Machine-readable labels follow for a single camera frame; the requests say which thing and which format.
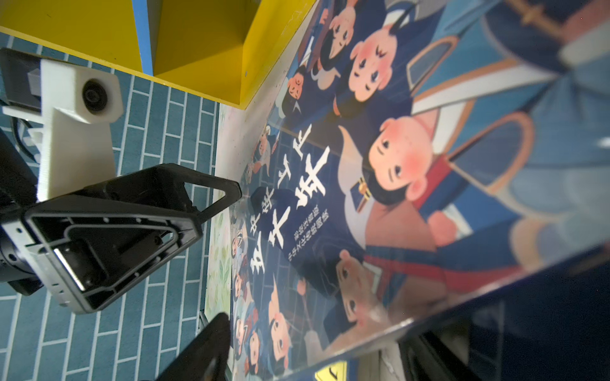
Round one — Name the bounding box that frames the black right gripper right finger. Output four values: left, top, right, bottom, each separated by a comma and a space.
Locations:
398, 331, 481, 381

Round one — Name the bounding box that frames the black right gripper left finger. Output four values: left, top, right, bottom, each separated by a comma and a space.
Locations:
157, 313, 231, 381

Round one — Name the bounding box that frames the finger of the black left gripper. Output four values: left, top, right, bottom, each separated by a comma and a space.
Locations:
80, 164, 242, 224

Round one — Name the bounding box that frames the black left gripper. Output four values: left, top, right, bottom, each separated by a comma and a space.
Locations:
1, 134, 203, 314

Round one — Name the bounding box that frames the colourful cartoon cover book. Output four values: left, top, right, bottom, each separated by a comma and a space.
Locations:
230, 1, 609, 380

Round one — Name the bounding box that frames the yellow pink blue bookshelf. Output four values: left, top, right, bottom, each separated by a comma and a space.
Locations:
1, 1, 314, 109

